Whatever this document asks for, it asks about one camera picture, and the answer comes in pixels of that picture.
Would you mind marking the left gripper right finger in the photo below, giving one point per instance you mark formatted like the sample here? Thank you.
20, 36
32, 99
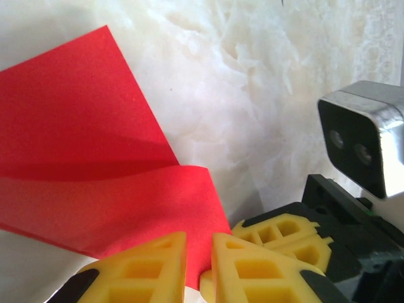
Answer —
262, 281

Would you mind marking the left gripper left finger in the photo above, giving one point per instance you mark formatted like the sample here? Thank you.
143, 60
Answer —
142, 277

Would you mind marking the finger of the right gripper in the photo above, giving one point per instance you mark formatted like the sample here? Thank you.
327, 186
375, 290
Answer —
311, 252
252, 233

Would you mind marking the red square paper sheet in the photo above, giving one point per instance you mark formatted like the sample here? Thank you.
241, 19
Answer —
79, 142

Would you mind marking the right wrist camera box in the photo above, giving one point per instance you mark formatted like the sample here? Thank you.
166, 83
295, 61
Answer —
353, 142

